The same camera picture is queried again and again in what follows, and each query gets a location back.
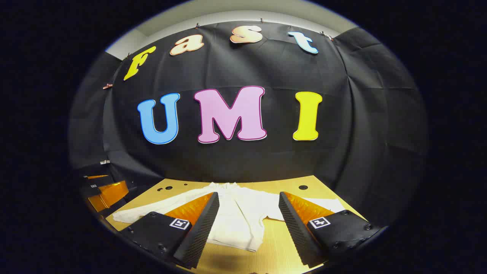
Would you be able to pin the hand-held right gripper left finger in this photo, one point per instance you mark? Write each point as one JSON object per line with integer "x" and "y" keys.
{"x": 203, "y": 224}

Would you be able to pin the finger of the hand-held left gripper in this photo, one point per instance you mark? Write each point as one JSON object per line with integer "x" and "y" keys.
{"x": 97, "y": 180}
{"x": 112, "y": 194}

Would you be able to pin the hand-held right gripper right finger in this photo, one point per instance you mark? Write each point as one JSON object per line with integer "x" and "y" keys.
{"x": 295, "y": 224}

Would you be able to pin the white garment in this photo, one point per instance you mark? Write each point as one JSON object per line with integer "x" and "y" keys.
{"x": 239, "y": 217}

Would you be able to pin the black backdrop cloth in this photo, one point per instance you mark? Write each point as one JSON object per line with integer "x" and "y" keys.
{"x": 266, "y": 160}

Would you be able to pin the copper backdrop clip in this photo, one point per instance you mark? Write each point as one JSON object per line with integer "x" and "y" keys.
{"x": 107, "y": 86}

